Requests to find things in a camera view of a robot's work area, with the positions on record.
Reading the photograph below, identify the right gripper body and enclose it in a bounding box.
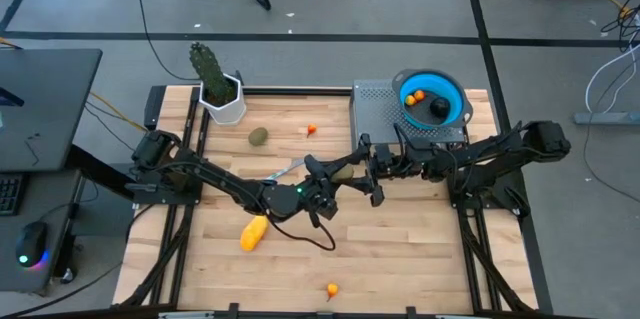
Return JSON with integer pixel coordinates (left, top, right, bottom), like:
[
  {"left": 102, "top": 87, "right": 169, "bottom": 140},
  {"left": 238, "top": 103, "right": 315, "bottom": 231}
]
[{"left": 360, "top": 132, "right": 421, "bottom": 209}]

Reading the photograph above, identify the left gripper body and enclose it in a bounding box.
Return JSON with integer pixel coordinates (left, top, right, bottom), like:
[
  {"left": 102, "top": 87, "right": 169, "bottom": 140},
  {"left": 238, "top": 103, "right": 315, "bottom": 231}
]
[{"left": 294, "top": 173, "right": 340, "bottom": 221}]

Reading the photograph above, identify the olive brown oval toy fruit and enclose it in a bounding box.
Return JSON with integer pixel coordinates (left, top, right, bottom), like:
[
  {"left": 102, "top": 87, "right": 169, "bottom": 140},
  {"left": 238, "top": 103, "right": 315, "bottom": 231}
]
[{"left": 330, "top": 164, "right": 355, "bottom": 184}]

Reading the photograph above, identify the knife with teal patterned handle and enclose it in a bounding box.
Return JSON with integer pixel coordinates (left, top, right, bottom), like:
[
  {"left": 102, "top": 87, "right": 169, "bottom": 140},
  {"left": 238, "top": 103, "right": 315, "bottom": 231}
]
[{"left": 266, "top": 157, "right": 306, "bottom": 182}]

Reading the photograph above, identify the green brown toy kiwi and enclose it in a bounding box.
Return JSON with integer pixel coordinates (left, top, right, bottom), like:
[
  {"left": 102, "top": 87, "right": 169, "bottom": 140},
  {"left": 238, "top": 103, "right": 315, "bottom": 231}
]
[{"left": 248, "top": 126, "right": 270, "bottom": 148}]

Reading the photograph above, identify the yellow toy corn cob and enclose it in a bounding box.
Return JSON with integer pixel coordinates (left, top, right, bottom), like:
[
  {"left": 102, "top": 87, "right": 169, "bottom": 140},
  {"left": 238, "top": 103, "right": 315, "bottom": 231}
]
[{"left": 239, "top": 215, "right": 270, "bottom": 253}]

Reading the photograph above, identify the dark round toy fruit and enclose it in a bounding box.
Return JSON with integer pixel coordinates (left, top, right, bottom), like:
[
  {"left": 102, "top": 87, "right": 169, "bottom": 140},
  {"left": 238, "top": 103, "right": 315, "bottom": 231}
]
[{"left": 429, "top": 97, "right": 452, "bottom": 119}]

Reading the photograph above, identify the grey perforated metal riser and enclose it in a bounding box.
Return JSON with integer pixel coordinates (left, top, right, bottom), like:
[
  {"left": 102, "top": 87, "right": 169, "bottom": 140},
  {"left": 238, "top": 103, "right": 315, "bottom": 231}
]
[{"left": 349, "top": 78, "right": 469, "bottom": 153}]

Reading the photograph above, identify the white plant pot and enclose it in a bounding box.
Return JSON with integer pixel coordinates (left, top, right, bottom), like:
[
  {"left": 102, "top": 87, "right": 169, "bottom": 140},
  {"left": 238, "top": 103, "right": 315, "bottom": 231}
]
[{"left": 198, "top": 72, "right": 248, "bottom": 127}]

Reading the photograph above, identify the blue collapsible colander bowl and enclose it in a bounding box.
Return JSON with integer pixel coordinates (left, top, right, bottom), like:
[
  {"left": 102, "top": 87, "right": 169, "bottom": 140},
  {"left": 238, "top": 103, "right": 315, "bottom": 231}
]
[{"left": 391, "top": 68, "right": 474, "bottom": 131}]

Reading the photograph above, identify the green cactus plant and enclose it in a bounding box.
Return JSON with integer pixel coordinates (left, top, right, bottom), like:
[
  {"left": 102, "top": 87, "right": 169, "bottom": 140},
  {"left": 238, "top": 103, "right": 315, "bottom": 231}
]
[{"left": 188, "top": 41, "right": 236, "bottom": 106}]

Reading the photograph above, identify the grey desk foot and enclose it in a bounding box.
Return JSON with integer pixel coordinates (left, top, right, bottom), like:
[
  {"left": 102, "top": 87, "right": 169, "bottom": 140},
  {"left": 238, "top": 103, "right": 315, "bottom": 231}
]
[{"left": 573, "top": 111, "right": 640, "bottom": 126}]

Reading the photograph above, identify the black office desk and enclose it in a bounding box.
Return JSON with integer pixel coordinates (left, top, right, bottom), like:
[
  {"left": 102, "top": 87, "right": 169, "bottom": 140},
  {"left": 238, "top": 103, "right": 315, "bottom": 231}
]
[{"left": 0, "top": 48, "right": 104, "bottom": 294}]

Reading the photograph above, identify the black lit computer mouse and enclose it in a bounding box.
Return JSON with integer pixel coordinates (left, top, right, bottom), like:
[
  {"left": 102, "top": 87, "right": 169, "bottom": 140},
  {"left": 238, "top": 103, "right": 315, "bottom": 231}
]
[{"left": 14, "top": 221, "right": 50, "bottom": 269}]

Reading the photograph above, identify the black keyboard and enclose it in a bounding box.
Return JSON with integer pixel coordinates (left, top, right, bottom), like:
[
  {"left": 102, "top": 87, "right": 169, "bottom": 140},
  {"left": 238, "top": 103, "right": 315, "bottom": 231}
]
[{"left": 0, "top": 173, "right": 26, "bottom": 217}]

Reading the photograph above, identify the black monitor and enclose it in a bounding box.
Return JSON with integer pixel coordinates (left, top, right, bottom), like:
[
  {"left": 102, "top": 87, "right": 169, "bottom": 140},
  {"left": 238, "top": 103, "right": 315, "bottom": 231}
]
[{"left": 0, "top": 86, "right": 25, "bottom": 109}]

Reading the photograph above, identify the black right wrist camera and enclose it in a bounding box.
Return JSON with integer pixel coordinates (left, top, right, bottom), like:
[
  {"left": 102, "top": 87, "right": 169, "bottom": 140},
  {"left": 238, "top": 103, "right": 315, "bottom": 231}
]
[{"left": 373, "top": 142, "right": 397, "bottom": 168}]

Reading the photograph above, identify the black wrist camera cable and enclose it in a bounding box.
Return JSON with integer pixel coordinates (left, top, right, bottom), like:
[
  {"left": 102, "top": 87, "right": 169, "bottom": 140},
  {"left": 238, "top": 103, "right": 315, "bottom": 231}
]
[{"left": 267, "top": 211, "right": 337, "bottom": 253}]

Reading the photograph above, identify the black aluminium table frame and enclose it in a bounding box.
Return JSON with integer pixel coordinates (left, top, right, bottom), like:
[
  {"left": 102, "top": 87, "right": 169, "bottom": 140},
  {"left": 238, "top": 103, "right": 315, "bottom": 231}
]
[{"left": 112, "top": 84, "right": 556, "bottom": 319}]

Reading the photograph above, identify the yellow cable by desk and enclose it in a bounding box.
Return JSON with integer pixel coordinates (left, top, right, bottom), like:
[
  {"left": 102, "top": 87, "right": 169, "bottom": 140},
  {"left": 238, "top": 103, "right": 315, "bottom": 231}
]
[{"left": 88, "top": 91, "right": 151, "bottom": 133}]

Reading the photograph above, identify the long black cable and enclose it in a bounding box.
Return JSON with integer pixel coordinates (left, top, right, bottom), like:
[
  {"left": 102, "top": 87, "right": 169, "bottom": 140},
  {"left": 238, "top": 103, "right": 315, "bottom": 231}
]
[{"left": 131, "top": 0, "right": 201, "bottom": 83}]

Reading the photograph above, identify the white floor cable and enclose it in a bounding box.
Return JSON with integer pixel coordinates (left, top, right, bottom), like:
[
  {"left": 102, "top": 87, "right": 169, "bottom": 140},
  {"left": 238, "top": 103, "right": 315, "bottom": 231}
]
[{"left": 583, "top": 41, "right": 640, "bottom": 115}]

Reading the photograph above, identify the black cable tangle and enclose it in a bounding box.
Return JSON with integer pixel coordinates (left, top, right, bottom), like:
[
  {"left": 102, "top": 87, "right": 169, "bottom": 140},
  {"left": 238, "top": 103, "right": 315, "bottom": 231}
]
[{"left": 599, "top": 3, "right": 640, "bottom": 53}]

